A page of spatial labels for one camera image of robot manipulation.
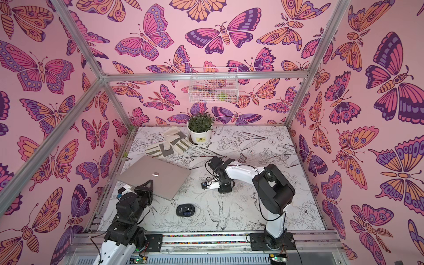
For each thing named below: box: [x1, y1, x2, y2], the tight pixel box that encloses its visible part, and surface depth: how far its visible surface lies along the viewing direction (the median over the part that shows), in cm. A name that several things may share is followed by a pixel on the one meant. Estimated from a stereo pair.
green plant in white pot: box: [186, 112, 215, 146], surface depth 101 cm
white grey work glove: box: [162, 125, 193, 155], surface depth 112 cm
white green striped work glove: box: [145, 141, 175, 158], surface depth 108 cm
